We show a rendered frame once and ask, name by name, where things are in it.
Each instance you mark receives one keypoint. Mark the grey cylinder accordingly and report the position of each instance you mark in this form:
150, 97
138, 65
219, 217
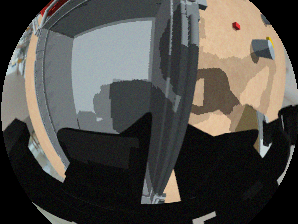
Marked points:
265, 20
263, 48

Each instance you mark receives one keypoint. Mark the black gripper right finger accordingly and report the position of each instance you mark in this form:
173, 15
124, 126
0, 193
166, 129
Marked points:
201, 153

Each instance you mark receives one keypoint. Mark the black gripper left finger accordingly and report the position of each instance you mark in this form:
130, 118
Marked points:
123, 152

